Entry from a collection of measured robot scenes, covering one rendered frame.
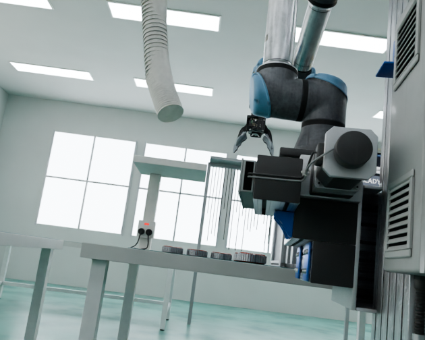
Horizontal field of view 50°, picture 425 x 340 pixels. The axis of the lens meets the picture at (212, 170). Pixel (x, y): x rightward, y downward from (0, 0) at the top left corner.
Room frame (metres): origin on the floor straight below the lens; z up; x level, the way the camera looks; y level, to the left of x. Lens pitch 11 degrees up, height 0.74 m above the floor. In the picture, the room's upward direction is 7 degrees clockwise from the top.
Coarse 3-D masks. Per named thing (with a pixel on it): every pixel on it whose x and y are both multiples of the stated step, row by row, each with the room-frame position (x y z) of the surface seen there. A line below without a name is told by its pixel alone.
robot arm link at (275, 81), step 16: (272, 0) 1.18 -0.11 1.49; (288, 0) 1.16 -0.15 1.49; (272, 16) 1.17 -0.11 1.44; (288, 16) 1.16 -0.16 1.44; (272, 32) 1.16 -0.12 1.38; (288, 32) 1.16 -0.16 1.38; (272, 48) 1.15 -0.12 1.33; (288, 48) 1.15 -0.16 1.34; (272, 64) 1.13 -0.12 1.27; (288, 64) 1.13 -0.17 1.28; (256, 80) 1.12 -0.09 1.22; (272, 80) 1.12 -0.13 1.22; (288, 80) 1.12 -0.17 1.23; (256, 96) 1.13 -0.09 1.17; (272, 96) 1.12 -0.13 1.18; (288, 96) 1.12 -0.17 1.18; (256, 112) 1.16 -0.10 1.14; (272, 112) 1.15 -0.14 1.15; (288, 112) 1.14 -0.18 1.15
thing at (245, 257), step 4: (240, 252) 1.77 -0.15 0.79; (244, 252) 1.75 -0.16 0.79; (240, 256) 1.76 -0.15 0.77; (244, 256) 1.74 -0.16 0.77; (248, 256) 1.74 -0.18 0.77; (252, 256) 1.73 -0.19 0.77; (256, 256) 1.73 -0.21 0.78; (260, 256) 1.74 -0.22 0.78; (264, 256) 1.75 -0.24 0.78; (240, 260) 1.77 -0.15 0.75; (244, 260) 1.74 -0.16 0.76; (248, 260) 1.74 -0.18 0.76; (252, 260) 1.73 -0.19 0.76; (256, 260) 1.73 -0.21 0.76; (260, 260) 1.74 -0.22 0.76; (264, 260) 1.76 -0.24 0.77
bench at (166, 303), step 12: (0, 276) 5.49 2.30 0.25; (168, 276) 4.73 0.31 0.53; (0, 288) 5.49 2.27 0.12; (48, 288) 5.50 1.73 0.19; (60, 288) 5.53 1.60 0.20; (168, 288) 4.73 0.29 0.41; (144, 300) 5.52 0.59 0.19; (156, 300) 5.55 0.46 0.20; (168, 300) 4.73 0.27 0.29; (168, 312) 5.51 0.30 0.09
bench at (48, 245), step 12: (0, 240) 1.73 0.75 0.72; (12, 240) 1.84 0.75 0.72; (24, 240) 1.97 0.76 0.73; (36, 240) 2.12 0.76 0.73; (48, 240) 2.28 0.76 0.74; (60, 240) 2.48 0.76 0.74; (48, 252) 2.46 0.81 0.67; (48, 264) 2.46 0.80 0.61; (36, 276) 2.46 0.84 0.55; (48, 276) 2.50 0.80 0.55; (36, 288) 2.46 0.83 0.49; (36, 300) 2.46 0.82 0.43; (36, 312) 2.46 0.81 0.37; (36, 324) 2.46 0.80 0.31; (24, 336) 2.46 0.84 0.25; (36, 336) 2.50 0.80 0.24
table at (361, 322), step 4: (360, 312) 3.73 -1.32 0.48; (364, 312) 3.73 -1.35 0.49; (360, 316) 3.73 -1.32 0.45; (364, 316) 3.73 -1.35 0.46; (360, 320) 3.73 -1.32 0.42; (364, 320) 3.73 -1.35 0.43; (360, 324) 3.73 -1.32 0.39; (364, 324) 3.73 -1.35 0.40; (360, 328) 3.73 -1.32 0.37; (364, 328) 3.73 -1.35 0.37; (360, 332) 3.73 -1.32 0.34; (364, 332) 3.73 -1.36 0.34; (356, 336) 3.78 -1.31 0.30; (360, 336) 3.73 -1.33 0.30; (364, 336) 3.73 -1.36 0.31
